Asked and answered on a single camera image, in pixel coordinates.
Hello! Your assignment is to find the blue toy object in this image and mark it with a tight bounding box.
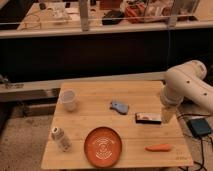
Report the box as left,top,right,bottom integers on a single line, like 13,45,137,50
110,101,129,115

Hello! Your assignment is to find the orange round plate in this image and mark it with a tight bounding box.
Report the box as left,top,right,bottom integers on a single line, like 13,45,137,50
84,127,122,168

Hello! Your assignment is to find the grey metal post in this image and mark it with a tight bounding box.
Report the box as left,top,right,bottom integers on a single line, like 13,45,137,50
79,0,89,31

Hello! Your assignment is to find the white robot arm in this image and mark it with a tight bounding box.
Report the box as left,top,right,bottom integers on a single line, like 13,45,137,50
160,60,213,123

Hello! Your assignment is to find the black floor cable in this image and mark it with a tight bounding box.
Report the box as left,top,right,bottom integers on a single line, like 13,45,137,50
193,136,209,171

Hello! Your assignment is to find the white lying bottle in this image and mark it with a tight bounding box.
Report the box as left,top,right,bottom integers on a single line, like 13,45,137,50
51,127,71,152

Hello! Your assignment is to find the translucent plastic cup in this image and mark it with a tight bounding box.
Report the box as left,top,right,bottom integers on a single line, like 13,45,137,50
59,89,77,111

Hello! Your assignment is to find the black rectangular box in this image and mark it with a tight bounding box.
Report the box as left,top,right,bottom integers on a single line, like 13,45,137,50
135,113,162,124

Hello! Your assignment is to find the orange carrot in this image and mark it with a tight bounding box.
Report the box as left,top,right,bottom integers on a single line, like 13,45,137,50
145,144,172,152

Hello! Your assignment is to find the black power adapter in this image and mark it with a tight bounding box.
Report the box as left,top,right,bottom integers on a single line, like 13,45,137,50
187,118,213,137

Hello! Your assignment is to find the black bag on bench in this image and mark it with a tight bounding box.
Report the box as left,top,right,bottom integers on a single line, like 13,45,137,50
102,10,124,25

